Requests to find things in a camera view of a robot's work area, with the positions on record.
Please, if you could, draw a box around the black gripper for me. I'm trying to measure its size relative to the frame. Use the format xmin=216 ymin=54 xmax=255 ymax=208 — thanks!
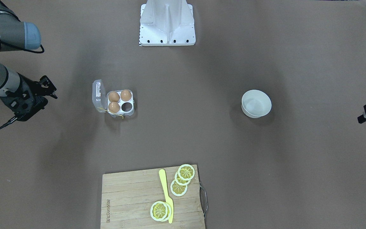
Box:
xmin=0 ymin=75 xmax=48 ymax=121

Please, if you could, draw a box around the clear plastic egg box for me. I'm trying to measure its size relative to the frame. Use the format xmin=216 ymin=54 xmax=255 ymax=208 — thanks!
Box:
xmin=91 ymin=80 xmax=135 ymax=118

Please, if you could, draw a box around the brown egg carried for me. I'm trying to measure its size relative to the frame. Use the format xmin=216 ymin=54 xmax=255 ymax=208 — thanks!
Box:
xmin=120 ymin=89 xmax=132 ymax=102

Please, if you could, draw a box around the white bowl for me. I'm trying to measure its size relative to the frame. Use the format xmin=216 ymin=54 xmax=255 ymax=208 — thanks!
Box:
xmin=241 ymin=90 xmax=272 ymax=118

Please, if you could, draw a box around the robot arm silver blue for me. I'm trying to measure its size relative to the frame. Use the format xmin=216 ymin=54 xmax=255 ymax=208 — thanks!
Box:
xmin=0 ymin=1 xmax=57 ymax=121

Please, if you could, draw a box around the brown egg back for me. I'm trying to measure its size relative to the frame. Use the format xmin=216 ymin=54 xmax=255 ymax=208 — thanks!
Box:
xmin=108 ymin=102 xmax=121 ymax=114
xmin=108 ymin=91 xmax=120 ymax=103

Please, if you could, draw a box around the wooden cutting board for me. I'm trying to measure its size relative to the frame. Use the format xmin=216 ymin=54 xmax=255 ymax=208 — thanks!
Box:
xmin=100 ymin=168 xmax=207 ymax=229

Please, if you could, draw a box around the yellow plastic knife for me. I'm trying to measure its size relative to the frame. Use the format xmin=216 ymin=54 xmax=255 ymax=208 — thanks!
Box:
xmin=159 ymin=169 xmax=174 ymax=224

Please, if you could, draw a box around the lemon slice single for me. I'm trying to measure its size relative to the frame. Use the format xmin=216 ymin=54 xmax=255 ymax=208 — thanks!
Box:
xmin=150 ymin=201 xmax=172 ymax=222

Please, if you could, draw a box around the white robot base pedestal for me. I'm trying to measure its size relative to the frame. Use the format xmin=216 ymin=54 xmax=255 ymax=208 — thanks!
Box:
xmin=139 ymin=0 xmax=196 ymax=46

